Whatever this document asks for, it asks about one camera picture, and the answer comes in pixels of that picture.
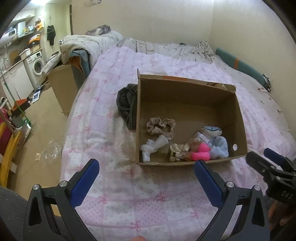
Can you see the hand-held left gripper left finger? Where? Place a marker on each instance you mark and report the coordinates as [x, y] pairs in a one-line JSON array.
[[84, 183]]

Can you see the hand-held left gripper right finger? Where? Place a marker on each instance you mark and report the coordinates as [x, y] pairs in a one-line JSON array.
[[208, 183]]

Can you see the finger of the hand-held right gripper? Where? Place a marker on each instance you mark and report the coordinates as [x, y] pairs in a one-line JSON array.
[[274, 156], [259, 162]]

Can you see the pink plush toy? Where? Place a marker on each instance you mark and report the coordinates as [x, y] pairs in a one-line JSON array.
[[201, 155]]

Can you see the light blue plush toy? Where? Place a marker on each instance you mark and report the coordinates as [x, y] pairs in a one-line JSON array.
[[219, 148]]

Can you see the brown toy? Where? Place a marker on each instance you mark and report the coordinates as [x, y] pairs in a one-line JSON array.
[[196, 143]]

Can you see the cream scrunchie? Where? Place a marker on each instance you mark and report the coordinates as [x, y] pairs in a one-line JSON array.
[[178, 150]]

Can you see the brown lace scrunchie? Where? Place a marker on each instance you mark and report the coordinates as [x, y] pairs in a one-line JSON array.
[[170, 129], [152, 126]]

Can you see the white sock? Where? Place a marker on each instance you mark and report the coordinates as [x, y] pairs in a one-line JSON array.
[[151, 147]]

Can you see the cardboard box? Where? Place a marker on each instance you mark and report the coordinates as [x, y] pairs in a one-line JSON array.
[[185, 104]]

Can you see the person's right hand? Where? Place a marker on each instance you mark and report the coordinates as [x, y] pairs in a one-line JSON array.
[[279, 215]]

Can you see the clear plastic bag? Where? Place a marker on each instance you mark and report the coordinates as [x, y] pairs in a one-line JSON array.
[[49, 153]]

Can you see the black patterned cloth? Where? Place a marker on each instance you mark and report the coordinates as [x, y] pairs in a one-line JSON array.
[[266, 82]]

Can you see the silver foil bag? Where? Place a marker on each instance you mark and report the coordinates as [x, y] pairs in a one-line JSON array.
[[24, 131]]

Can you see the yellow wooden rack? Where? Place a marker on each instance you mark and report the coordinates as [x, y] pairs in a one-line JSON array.
[[9, 148]]

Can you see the dark grey cloth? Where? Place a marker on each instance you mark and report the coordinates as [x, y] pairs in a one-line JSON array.
[[126, 104]]

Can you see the teal bolster pillow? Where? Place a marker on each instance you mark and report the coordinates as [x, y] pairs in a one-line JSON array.
[[240, 64]]

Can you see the large brown cardboard carton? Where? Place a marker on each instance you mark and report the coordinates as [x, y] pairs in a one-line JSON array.
[[62, 88]]

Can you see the orange and black box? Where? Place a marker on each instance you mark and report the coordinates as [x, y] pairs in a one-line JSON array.
[[22, 106]]

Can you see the teal and orange cloth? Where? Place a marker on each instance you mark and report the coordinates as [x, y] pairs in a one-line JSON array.
[[79, 62]]

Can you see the white washing machine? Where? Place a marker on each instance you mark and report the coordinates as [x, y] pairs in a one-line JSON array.
[[35, 66]]

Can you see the white kitchen counter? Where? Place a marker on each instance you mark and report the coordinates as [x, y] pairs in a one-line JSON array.
[[16, 71]]

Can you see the white duvet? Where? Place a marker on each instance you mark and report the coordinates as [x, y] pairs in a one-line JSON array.
[[81, 42]]

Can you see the black hanging clothes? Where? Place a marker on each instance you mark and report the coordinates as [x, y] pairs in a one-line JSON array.
[[51, 34]]

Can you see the grey fuzzy blanket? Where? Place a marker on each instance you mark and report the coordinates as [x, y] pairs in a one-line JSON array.
[[98, 30]]

